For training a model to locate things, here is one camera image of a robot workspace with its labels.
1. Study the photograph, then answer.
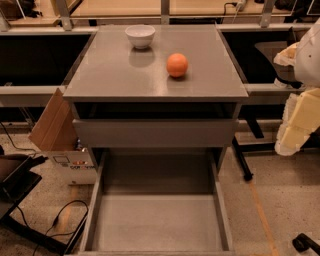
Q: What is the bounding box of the grey drawer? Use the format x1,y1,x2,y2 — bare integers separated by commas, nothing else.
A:
78,150,236,256
73,119,238,148

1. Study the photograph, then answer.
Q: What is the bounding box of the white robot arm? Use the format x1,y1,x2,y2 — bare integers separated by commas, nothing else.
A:
274,20,320,156

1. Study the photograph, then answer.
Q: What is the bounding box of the grey drawer cabinet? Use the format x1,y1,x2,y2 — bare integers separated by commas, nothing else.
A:
64,25,248,164

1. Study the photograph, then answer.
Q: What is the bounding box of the grey top drawer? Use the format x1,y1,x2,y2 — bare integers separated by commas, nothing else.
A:
73,119,238,148

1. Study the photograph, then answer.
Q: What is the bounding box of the black office chair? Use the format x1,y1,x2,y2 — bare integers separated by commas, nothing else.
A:
255,28,302,89

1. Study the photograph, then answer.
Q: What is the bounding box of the black caster wheel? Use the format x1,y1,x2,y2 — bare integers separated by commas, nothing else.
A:
292,233,320,256

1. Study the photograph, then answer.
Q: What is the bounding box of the orange fruit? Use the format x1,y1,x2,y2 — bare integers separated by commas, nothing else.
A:
166,53,188,78

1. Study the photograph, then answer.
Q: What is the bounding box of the white ceramic bowl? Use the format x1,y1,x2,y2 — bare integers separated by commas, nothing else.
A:
125,25,156,49

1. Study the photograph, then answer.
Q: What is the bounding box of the brown cardboard box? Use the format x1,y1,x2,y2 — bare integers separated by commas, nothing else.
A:
29,89,96,185

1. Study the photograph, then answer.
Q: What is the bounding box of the black desk leg frame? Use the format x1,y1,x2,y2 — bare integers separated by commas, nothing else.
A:
231,116,278,182

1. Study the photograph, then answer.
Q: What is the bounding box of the black stand frame left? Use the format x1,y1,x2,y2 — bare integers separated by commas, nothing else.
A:
0,154,88,256

